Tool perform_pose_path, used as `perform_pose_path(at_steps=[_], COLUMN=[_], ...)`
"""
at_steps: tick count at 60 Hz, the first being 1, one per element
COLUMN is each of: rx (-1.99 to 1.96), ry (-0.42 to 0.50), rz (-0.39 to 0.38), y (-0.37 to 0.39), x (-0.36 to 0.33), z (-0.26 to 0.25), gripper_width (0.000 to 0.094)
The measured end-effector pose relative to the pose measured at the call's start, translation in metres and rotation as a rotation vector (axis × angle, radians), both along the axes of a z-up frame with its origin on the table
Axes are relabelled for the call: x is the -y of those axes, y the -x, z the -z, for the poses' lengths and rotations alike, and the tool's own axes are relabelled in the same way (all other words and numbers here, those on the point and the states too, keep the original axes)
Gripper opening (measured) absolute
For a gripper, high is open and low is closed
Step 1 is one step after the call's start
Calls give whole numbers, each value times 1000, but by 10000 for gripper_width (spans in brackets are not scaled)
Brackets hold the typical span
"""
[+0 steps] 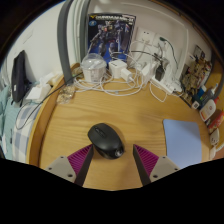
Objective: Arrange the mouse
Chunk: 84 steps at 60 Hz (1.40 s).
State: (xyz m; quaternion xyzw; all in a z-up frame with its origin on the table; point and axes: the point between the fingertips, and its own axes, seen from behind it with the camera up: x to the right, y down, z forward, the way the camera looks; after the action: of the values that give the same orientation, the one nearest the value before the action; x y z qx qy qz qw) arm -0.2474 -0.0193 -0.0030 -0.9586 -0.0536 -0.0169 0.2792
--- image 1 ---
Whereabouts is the blue bottle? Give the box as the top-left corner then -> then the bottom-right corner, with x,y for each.
194,84 -> 208,104

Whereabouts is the black bag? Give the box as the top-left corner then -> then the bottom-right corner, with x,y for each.
10,49 -> 29,104

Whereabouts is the teal bed cloth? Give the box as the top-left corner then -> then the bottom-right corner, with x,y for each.
0,84 -> 16,158

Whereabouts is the clear snack bag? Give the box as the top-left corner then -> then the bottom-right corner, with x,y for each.
55,84 -> 77,105

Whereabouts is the black plug with cable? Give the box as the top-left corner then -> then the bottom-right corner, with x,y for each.
158,35 -> 179,66

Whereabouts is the white tissue box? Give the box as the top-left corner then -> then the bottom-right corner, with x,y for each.
25,78 -> 53,103

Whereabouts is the thin black cable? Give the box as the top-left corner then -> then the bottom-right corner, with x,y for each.
14,73 -> 83,131

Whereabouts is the large white charger block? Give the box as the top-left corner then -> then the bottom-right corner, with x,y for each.
108,59 -> 129,80

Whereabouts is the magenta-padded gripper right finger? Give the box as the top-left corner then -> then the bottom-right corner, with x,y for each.
132,143 -> 181,187

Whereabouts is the black computer mouse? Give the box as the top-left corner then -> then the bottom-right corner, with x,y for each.
87,122 -> 126,160

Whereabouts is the red chip canister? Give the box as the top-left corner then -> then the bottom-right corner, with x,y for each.
208,109 -> 224,134

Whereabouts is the plaid blanket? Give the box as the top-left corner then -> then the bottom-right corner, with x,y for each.
11,103 -> 43,164

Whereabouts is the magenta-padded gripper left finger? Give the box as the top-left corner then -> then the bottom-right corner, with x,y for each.
44,143 -> 95,188

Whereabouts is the light blue mouse pad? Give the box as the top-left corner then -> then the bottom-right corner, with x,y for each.
162,118 -> 204,170

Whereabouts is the white power strip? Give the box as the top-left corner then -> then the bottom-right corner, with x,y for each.
150,76 -> 176,95

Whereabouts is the white mug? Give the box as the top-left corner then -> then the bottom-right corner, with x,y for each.
209,127 -> 221,147

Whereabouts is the small white charger block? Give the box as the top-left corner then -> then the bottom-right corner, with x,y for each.
119,68 -> 134,83

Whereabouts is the clear domed plastic cup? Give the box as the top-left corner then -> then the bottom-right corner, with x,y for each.
80,52 -> 108,83

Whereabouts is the white blue-capped spray bottle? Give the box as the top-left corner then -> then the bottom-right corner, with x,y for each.
208,83 -> 219,101

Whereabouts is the white wall socket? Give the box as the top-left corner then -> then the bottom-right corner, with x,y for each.
152,33 -> 172,50
134,27 -> 157,46

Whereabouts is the robot model kit box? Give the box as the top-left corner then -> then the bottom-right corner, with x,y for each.
87,12 -> 137,64

